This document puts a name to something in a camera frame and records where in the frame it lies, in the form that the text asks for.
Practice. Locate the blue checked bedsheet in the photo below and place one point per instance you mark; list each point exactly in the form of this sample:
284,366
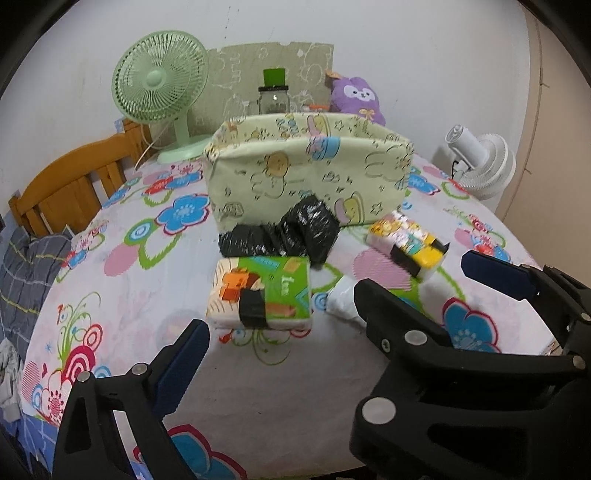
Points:
39,443

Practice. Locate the white floor fan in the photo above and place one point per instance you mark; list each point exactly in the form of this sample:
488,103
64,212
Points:
489,161

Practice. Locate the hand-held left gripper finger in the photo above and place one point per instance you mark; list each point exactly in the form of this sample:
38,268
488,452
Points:
184,364

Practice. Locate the yellow printed fabric box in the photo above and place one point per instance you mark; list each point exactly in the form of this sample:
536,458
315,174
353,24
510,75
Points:
277,170

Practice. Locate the purple plush toy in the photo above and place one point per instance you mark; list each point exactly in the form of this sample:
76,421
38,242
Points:
355,94

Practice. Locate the glass jar with green lid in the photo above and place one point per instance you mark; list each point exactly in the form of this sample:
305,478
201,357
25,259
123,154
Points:
274,99

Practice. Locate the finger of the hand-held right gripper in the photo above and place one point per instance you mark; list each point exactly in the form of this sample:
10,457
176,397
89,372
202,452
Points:
498,274
397,323

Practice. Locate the yellow cartoon tissue packet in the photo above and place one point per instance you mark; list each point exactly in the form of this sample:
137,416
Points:
401,235

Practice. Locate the grey-green printed board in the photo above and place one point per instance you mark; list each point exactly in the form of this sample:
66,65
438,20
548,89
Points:
240,69

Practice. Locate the white tube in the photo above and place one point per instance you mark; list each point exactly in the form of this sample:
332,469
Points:
339,300

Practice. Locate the white grey crumpled cloth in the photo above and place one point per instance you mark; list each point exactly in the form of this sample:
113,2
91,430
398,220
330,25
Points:
9,369

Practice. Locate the clear container with orange lid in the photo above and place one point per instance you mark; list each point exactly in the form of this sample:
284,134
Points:
318,107

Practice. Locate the grey plaid pillow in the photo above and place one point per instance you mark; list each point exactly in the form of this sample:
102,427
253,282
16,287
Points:
27,272

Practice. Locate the beige door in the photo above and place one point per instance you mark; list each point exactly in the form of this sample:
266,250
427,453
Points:
554,161

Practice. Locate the green tissue packet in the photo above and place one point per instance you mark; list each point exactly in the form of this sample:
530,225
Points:
277,286

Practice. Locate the black plastic bag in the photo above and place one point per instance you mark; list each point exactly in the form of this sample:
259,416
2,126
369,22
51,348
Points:
304,226

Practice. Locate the wooden bed headboard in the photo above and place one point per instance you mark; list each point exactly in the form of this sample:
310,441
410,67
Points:
69,184

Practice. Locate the green desk fan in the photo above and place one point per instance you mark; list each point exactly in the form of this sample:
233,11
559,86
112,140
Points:
157,78

